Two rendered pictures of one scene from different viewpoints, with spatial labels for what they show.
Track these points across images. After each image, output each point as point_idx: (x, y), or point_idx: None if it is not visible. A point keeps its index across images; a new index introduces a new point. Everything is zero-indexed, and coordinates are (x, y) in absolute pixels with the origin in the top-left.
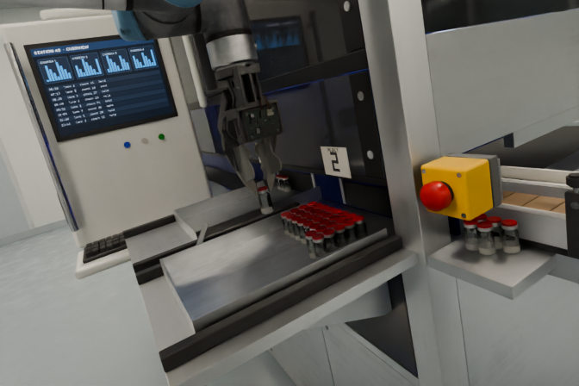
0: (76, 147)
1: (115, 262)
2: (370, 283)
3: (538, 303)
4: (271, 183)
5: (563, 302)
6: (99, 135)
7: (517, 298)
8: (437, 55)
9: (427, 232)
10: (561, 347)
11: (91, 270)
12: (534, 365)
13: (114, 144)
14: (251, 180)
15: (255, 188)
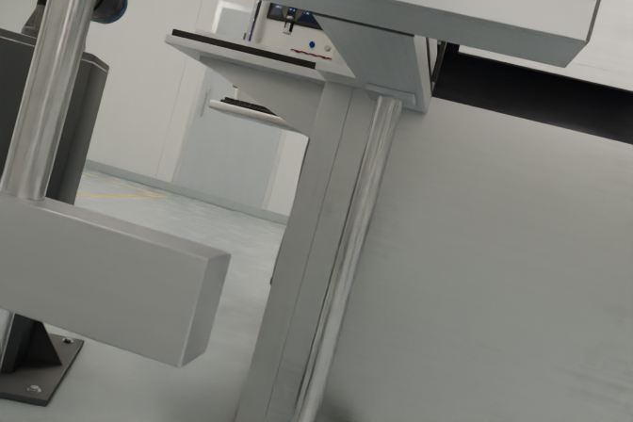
0: (275, 27)
1: (236, 110)
2: (284, 66)
3: (433, 214)
4: (298, 15)
5: (471, 246)
6: (297, 26)
7: (407, 183)
8: None
9: (337, 57)
10: (449, 293)
11: (219, 105)
12: (402, 270)
13: (302, 39)
14: (286, 7)
15: (285, 12)
